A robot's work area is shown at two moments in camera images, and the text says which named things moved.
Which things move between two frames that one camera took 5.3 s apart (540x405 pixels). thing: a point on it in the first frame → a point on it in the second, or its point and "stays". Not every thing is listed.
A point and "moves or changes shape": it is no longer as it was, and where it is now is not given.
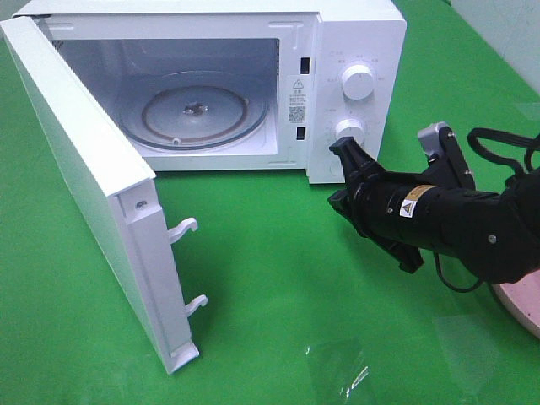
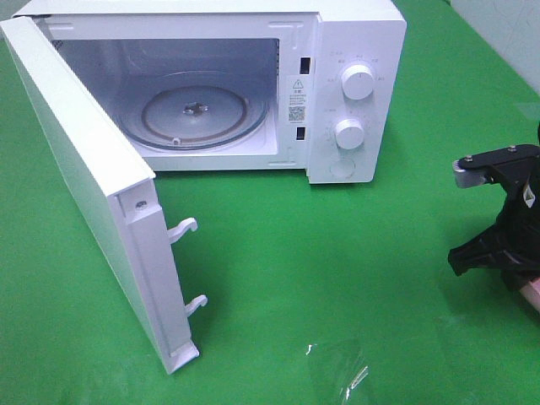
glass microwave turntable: [192, 110] stays
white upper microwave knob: [358, 82] stays
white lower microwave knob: [350, 128] stays
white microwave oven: [247, 88] stays
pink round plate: [523, 299] moves or changes shape
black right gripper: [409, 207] → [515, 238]
